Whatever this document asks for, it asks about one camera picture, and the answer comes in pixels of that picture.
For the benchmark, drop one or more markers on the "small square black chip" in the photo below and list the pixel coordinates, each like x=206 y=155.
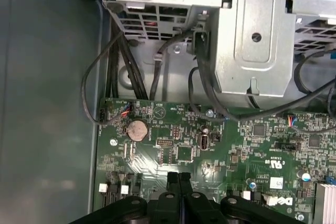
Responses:
x=259 y=129
x=313 y=142

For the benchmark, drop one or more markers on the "grey metal PC case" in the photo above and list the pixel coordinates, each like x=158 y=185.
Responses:
x=178 y=77

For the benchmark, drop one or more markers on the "white barcode label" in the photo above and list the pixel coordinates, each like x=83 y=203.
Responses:
x=276 y=182

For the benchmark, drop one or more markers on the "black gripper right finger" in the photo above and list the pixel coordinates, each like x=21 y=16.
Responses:
x=204 y=213

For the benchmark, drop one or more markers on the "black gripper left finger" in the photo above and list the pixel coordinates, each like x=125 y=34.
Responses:
x=162 y=213

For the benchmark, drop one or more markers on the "black RAM slot white clip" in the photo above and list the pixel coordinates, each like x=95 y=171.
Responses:
x=125 y=190
x=103 y=188
x=247 y=195

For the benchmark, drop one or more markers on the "round coin cell battery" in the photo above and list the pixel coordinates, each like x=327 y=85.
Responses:
x=137 y=130

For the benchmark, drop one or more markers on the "silver metal disk bay bracket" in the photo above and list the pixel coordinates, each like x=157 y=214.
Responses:
x=252 y=58

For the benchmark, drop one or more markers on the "silver motherboard screw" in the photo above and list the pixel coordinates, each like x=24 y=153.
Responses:
x=113 y=142
x=210 y=113

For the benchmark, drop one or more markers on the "green motherboard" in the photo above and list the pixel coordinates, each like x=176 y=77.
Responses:
x=225 y=140

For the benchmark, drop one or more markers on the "silver finned heatsink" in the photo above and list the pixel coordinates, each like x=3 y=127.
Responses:
x=326 y=203

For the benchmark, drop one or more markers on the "internal USB port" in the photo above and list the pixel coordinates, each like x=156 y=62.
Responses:
x=204 y=142

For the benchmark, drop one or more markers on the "dark round capacitor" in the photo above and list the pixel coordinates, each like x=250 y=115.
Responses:
x=205 y=129

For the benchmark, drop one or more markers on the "silver blue capacitor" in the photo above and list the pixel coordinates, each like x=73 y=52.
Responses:
x=305 y=176
x=252 y=184

